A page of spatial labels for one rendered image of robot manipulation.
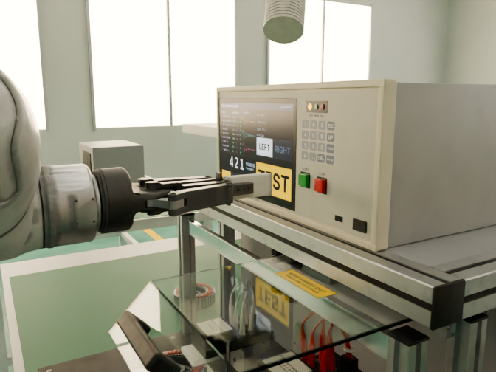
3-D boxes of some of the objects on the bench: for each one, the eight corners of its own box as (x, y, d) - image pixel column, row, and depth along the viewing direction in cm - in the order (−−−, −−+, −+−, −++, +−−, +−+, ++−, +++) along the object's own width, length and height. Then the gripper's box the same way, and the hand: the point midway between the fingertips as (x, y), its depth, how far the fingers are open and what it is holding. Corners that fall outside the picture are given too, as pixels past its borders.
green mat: (26, 376, 94) (26, 375, 94) (9, 277, 146) (9, 277, 146) (371, 286, 140) (371, 285, 139) (264, 235, 192) (264, 235, 192)
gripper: (84, 221, 59) (246, 201, 71) (108, 249, 48) (296, 220, 60) (80, 162, 58) (246, 152, 70) (104, 178, 47) (297, 162, 58)
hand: (247, 186), depth 63 cm, fingers closed
